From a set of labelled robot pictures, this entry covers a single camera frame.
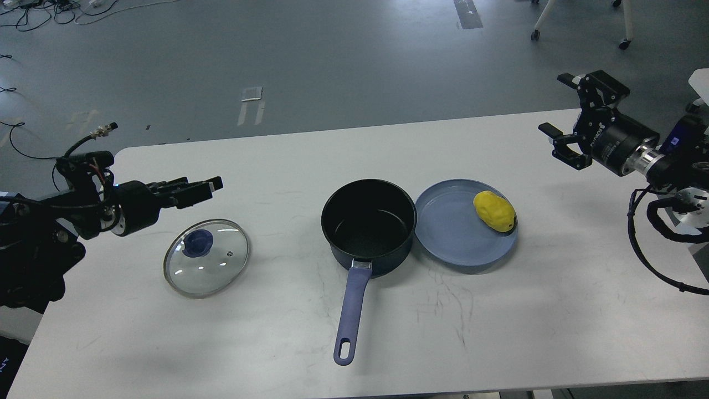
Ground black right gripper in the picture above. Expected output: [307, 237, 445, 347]
[538, 70, 659, 176]

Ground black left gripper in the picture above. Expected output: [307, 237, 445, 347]
[114, 176, 224, 237]

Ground glass lid with blue knob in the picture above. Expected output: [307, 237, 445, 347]
[163, 219, 251, 300]

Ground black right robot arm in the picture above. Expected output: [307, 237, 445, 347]
[538, 70, 707, 296]

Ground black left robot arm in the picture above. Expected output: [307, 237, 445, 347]
[1, 123, 223, 313]

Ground yellow toy potato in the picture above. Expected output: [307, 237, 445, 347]
[473, 191, 516, 233]

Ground white chair legs with casters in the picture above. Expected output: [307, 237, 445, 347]
[530, 1, 636, 51]

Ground white chair base right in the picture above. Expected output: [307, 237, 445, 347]
[685, 68, 708, 114]

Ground blue plate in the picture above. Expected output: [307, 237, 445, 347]
[415, 179, 517, 274]

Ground dark blue saucepan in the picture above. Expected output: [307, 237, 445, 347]
[321, 178, 418, 366]

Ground cable bundle on floor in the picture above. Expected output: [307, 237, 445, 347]
[0, 0, 183, 33]

